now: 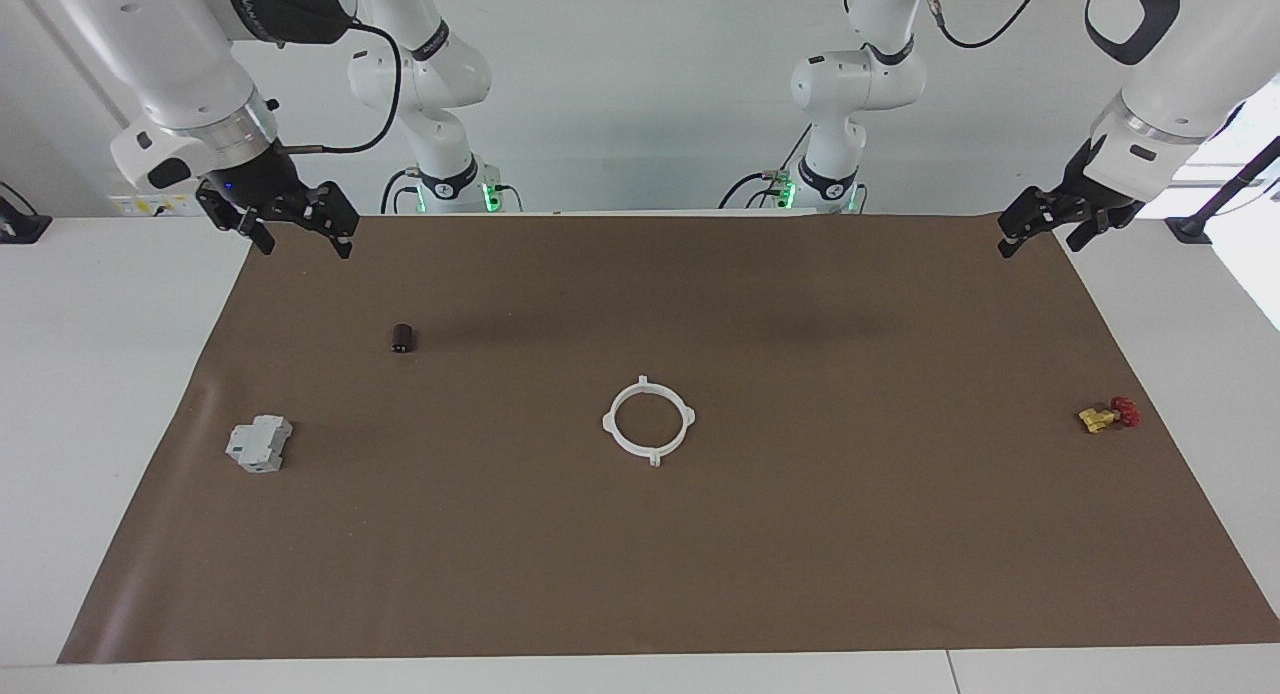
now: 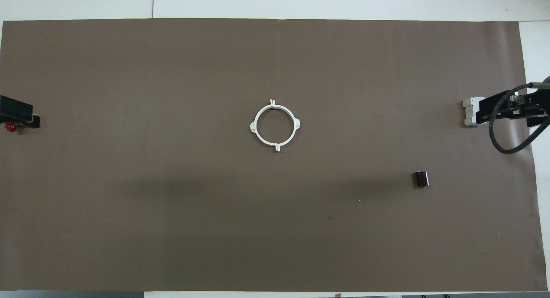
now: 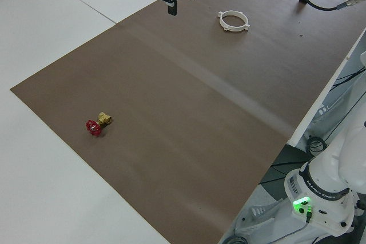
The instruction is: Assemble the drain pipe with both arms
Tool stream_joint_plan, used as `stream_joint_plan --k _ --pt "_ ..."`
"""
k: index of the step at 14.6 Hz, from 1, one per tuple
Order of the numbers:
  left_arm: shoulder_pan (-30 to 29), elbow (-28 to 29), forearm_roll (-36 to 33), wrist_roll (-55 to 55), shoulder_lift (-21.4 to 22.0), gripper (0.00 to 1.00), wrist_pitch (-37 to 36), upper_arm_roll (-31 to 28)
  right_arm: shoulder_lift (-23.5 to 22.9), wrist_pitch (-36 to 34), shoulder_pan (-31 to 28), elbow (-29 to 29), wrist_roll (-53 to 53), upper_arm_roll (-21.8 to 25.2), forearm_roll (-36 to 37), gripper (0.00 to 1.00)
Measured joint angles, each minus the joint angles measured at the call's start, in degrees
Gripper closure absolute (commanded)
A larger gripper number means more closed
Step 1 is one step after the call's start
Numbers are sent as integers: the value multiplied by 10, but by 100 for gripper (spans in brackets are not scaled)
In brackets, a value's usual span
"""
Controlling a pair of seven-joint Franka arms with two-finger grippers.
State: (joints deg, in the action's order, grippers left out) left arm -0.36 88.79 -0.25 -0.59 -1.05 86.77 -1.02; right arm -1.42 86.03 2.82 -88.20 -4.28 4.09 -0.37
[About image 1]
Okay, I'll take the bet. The grey circuit breaker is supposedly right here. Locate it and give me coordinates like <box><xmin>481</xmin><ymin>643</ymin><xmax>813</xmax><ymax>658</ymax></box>
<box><xmin>225</xmin><ymin>415</ymin><xmax>294</xmax><ymax>474</ymax></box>

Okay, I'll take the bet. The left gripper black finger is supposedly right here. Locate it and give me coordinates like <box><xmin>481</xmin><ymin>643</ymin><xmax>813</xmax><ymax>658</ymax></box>
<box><xmin>1066</xmin><ymin>202</ymin><xmax>1146</xmax><ymax>253</ymax></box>
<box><xmin>998</xmin><ymin>186</ymin><xmax>1071</xmax><ymax>260</ymax></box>

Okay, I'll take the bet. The black camera stand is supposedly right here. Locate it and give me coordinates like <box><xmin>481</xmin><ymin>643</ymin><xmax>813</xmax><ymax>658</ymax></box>
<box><xmin>1165</xmin><ymin>134</ymin><xmax>1280</xmax><ymax>247</ymax></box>

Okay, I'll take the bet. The white half-ring pipe clamp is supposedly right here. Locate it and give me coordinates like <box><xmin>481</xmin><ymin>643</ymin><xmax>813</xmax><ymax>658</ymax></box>
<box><xmin>640</xmin><ymin>374</ymin><xmax>697</xmax><ymax>471</ymax></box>
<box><xmin>602</xmin><ymin>374</ymin><xmax>661</xmax><ymax>471</ymax></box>

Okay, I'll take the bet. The brown paper table mat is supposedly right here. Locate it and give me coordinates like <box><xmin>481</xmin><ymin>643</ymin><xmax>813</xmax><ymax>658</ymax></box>
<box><xmin>57</xmin><ymin>214</ymin><xmax>1280</xmax><ymax>665</ymax></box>

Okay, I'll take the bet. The black table clamp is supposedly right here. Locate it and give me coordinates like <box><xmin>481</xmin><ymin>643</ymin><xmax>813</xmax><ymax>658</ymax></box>
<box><xmin>0</xmin><ymin>182</ymin><xmax>53</xmax><ymax>245</ymax></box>

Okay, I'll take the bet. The black base power cable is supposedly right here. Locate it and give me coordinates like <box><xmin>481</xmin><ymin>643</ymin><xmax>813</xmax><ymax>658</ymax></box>
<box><xmin>380</xmin><ymin>167</ymin><xmax>426</xmax><ymax>215</ymax></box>
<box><xmin>718</xmin><ymin>124</ymin><xmax>809</xmax><ymax>212</ymax></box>

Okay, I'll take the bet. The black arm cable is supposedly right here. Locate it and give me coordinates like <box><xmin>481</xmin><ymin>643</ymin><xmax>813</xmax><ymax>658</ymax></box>
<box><xmin>275</xmin><ymin>19</ymin><xmax>403</xmax><ymax>157</ymax></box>
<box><xmin>920</xmin><ymin>0</ymin><xmax>1051</xmax><ymax>51</ymax></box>

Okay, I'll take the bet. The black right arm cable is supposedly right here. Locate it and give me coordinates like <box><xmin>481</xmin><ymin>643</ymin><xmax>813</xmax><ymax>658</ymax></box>
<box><xmin>275</xmin><ymin>19</ymin><xmax>403</xmax><ymax>157</ymax></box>

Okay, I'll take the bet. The white wall socket strip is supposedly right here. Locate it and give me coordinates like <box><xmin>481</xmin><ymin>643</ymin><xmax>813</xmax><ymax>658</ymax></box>
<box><xmin>108</xmin><ymin>192</ymin><xmax>201</xmax><ymax>218</ymax></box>

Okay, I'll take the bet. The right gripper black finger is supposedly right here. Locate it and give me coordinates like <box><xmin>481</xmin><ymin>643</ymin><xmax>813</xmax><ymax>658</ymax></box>
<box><xmin>197</xmin><ymin>179</ymin><xmax>276</xmax><ymax>256</ymax></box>
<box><xmin>285</xmin><ymin>181</ymin><xmax>359</xmax><ymax>260</ymax></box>

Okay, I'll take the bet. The brass valve red handle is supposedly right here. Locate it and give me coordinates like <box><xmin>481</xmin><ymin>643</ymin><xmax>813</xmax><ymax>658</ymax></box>
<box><xmin>1077</xmin><ymin>396</ymin><xmax>1141</xmax><ymax>435</ymax></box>

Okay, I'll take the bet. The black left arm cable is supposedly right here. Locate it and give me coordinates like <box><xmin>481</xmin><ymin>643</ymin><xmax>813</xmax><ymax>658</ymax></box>
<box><xmin>920</xmin><ymin>0</ymin><xmax>1051</xmax><ymax>51</ymax></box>

